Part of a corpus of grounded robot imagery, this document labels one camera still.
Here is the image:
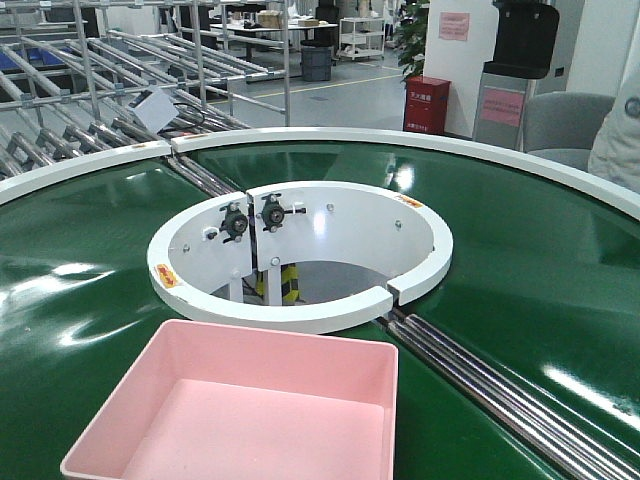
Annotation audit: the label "metal roller rack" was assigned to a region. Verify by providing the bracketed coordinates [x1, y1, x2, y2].
[1, 1, 290, 181]

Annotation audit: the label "white box on rack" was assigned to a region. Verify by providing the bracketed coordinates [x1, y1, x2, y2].
[127, 85, 179, 133]

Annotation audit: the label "green plant by pillar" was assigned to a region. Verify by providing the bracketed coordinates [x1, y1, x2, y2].
[396, 1, 430, 79]

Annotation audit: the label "person in white jacket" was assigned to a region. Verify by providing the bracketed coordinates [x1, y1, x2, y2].
[587, 66, 639, 193]

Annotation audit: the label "white inner conveyor ring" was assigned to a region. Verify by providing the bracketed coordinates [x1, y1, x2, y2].
[146, 180, 455, 335]

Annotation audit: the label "steel conveyor rollers near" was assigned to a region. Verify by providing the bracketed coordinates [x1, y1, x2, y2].
[378, 308, 639, 479]

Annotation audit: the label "dark grey crate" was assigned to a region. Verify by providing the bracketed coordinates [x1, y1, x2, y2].
[301, 41, 333, 82]

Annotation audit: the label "white shelf cart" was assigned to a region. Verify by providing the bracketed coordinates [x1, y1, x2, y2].
[337, 17, 385, 60]

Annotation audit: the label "grey armchair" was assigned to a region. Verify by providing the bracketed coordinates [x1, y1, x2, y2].
[522, 91, 615, 171]

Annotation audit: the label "white outer conveyor rim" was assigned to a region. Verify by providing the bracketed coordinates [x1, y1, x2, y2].
[1, 127, 639, 219]

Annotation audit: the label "pink plastic bin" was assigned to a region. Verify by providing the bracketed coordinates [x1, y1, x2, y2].
[60, 320, 398, 479]

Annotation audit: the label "pink notice on pillar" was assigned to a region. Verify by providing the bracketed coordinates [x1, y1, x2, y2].
[439, 12, 470, 42]

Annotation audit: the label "red fire extinguisher cabinet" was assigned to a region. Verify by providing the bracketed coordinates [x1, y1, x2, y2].
[403, 76, 451, 135]

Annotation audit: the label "steel conveyor rollers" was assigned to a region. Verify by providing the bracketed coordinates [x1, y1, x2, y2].
[378, 308, 639, 479]
[166, 155, 238, 197]

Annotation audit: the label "steel conveyor rollers far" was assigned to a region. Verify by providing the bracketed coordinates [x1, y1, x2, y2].
[166, 155, 238, 197]

